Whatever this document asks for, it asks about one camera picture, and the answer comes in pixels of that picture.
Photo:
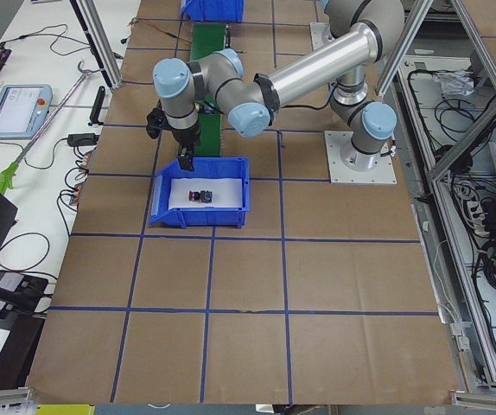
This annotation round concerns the aluminium frame post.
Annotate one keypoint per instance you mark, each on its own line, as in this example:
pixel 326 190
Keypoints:
pixel 90 23

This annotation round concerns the blue bin left side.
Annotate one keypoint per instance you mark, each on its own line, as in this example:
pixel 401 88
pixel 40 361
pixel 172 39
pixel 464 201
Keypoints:
pixel 204 167

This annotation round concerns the reacher grabber tool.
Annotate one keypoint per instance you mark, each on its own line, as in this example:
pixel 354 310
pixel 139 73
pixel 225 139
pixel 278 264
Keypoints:
pixel 7 175

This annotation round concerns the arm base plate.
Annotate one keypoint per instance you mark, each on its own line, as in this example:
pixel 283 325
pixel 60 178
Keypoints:
pixel 320 34
pixel 348 166

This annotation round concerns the blue bin right side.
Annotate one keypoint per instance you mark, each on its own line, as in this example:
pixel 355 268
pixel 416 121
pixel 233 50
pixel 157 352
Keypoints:
pixel 213 10

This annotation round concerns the red push button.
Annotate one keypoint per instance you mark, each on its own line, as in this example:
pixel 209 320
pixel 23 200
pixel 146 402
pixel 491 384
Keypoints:
pixel 202 196

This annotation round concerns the black power adapter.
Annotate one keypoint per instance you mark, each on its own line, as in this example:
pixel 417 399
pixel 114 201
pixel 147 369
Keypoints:
pixel 82 139

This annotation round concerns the blue bin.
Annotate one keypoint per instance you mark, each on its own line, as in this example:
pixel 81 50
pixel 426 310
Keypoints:
pixel 204 167
pixel 213 10

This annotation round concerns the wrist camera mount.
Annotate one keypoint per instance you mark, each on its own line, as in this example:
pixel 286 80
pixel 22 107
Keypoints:
pixel 155 121

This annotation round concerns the green conveyor belt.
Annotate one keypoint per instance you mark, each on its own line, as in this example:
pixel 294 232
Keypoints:
pixel 207 38

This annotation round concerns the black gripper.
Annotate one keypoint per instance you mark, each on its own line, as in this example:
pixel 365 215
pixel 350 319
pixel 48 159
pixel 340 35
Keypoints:
pixel 184 137

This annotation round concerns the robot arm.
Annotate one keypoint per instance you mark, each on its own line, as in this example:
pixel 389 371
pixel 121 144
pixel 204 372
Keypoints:
pixel 363 32

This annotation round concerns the teach pendant tablet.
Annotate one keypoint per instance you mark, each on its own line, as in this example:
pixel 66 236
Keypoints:
pixel 23 110

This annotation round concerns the white foam pad left bin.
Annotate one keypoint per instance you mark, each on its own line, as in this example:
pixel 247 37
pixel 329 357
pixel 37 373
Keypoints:
pixel 227 192

